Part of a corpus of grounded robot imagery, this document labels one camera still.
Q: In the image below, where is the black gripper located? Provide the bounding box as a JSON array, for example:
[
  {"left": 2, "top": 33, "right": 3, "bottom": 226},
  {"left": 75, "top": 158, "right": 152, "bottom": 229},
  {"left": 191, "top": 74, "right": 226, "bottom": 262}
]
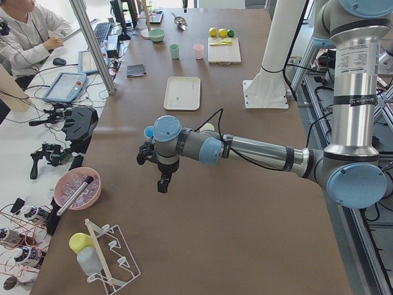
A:
[{"left": 136, "top": 141, "right": 180, "bottom": 194}]

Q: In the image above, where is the pink cup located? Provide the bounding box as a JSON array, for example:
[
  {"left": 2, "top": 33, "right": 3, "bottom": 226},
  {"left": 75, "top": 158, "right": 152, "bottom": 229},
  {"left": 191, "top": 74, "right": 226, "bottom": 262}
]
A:
[{"left": 193, "top": 44, "right": 204, "bottom": 60}]

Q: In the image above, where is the cream white cup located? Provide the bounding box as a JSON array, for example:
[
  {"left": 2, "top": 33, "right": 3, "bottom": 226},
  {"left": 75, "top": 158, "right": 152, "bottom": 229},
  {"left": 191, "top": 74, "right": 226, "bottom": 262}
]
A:
[{"left": 200, "top": 123, "right": 215, "bottom": 132}]

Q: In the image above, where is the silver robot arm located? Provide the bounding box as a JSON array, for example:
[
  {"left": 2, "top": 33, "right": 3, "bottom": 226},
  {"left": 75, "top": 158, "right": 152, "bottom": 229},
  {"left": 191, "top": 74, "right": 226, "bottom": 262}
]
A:
[{"left": 136, "top": 1, "right": 392, "bottom": 209}]

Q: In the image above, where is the cream rabbit tray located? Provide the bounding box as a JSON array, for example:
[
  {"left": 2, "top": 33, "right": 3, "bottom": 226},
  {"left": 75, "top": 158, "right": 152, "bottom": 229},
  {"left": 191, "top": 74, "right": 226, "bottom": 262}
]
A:
[{"left": 163, "top": 76, "right": 201, "bottom": 111}]

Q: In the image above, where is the blue cup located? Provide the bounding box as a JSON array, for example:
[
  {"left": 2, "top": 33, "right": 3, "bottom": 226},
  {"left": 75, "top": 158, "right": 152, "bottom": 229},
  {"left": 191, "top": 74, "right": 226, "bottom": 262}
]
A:
[{"left": 144, "top": 125, "right": 155, "bottom": 143}]

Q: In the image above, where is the metal muddler tool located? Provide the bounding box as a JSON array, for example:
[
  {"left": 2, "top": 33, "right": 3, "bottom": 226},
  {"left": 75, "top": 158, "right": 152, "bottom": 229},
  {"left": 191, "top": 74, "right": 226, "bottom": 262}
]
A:
[{"left": 56, "top": 176, "right": 94, "bottom": 216}]

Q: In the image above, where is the pink bowl with ice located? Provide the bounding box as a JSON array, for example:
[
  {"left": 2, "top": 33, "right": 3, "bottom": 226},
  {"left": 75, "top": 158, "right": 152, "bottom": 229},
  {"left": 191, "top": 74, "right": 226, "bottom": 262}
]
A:
[{"left": 53, "top": 167, "right": 103, "bottom": 211}]

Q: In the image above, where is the yellow tumbler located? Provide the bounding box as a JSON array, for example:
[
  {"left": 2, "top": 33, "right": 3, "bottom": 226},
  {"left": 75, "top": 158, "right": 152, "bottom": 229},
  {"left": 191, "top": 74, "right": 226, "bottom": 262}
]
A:
[{"left": 69, "top": 232, "right": 95, "bottom": 254}]

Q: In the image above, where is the clear frosted tumbler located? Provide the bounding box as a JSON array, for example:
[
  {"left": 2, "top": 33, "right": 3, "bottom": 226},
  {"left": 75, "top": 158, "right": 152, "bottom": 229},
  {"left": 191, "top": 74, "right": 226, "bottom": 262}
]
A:
[{"left": 77, "top": 246, "right": 103, "bottom": 276}]

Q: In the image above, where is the black handheld gripper controller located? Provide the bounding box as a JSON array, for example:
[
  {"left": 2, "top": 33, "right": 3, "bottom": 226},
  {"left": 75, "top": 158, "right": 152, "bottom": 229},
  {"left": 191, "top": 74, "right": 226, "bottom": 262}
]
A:
[{"left": 29, "top": 143, "right": 72, "bottom": 179}]

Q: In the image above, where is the grey folded cloth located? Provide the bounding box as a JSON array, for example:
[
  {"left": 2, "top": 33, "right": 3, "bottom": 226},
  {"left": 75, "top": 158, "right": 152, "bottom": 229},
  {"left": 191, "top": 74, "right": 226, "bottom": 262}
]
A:
[{"left": 126, "top": 64, "right": 146, "bottom": 77}]

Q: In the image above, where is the blue teach pendant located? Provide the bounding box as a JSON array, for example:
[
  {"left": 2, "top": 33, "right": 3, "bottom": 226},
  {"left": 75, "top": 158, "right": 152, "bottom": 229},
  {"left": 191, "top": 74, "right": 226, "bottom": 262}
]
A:
[
  {"left": 78, "top": 50, "right": 98, "bottom": 75},
  {"left": 42, "top": 73, "right": 87, "bottom": 103}
]

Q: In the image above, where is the green cup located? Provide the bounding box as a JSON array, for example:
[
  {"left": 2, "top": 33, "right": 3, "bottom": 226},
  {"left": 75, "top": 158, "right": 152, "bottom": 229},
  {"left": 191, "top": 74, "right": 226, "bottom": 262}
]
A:
[{"left": 169, "top": 44, "right": 179, "bottom": 60}]

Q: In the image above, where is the wooden cutting board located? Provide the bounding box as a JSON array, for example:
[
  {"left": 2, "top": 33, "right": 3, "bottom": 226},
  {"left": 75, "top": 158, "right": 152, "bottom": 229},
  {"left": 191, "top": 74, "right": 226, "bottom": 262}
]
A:
[{"left": 208, "top": 37, "right": 241, "bottom": 65}]

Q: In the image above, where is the green bowl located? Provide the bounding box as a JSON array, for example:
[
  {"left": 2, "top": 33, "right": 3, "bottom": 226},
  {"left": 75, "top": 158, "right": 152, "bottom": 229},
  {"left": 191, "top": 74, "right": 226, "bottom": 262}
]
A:
[{"left": 148, "top": 28, "right": 165, "bottom": 42}]

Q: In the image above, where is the wooden cup stand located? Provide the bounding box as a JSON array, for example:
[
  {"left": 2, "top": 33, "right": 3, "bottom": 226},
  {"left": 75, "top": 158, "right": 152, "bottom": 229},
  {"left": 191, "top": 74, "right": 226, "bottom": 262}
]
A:
[{"left": 138, "top": 0, "right": 151, "bottom": 40}]

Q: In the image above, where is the yellow plastic knife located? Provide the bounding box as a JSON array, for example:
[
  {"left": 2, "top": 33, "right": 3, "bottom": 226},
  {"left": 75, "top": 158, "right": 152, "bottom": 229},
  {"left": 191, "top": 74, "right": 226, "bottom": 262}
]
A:
[{"left": 209, "top": 42, "right": 232, "bottom": 46}]

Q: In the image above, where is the whole yellow lemon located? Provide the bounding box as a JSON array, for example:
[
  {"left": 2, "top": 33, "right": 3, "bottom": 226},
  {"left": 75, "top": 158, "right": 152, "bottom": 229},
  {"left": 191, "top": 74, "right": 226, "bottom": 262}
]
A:
[
  {"left": 209, "top": 27, "right": 217, "bottom": 37},
  {"left": 217, "top": 28, "right": 228, "bottom": 38}
]

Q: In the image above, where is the computer mouse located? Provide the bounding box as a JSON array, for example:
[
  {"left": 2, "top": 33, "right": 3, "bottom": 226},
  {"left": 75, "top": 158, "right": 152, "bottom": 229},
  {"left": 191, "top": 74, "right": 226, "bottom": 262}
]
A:
[{"left": 52, "top": 57, "right": 67, "bottom": 66}]

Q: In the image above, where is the metal scoop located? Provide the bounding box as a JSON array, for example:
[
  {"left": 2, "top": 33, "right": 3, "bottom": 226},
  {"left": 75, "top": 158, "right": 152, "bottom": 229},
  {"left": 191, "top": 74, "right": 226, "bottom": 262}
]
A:
[{"left": 171, "top": 12, "right": 188, "bottom": 31}]

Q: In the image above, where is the black keyboard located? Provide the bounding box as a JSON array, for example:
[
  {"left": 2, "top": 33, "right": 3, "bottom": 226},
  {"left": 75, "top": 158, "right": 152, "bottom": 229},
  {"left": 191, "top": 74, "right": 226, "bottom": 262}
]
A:
[{"left": 93, "top": 22, "right": 111, "bottom": 47}]

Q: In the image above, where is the seated person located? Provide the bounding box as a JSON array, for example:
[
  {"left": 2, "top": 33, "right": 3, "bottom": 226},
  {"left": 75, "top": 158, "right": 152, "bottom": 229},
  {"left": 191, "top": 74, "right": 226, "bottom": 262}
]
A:
[{"left": 1, "top": 1, "right": 72, "bottom": 89}]

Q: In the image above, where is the white wire cup rack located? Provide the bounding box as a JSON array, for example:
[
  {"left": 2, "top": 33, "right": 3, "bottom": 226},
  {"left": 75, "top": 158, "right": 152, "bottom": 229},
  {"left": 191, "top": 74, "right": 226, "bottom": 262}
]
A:
[{"left": 85, "top": 219, "right": 141, "bottom": 294}]

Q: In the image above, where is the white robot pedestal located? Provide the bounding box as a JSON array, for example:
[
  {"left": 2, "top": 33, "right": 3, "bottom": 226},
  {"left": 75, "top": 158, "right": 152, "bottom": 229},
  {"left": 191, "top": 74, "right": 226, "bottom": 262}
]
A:
[{"left": 243, "top": 0, "right": 308, "bottom": 109}]

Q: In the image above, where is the aluminium frame post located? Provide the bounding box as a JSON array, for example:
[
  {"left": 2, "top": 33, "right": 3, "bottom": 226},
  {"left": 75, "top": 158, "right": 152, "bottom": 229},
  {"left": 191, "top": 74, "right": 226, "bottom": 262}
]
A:
[{"left": 69, "top": 0, "right": 115, "bottom": 95}]

